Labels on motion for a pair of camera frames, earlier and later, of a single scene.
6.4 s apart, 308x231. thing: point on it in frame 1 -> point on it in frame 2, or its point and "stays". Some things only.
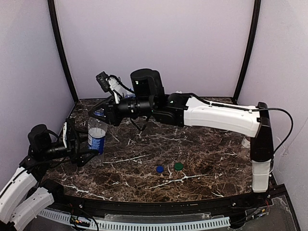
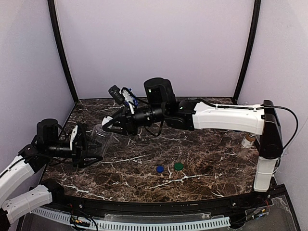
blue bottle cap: (160, 169) stays
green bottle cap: (178, 166) stays
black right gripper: (109, 110) -> (129, 121)
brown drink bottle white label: (246, 143) stays
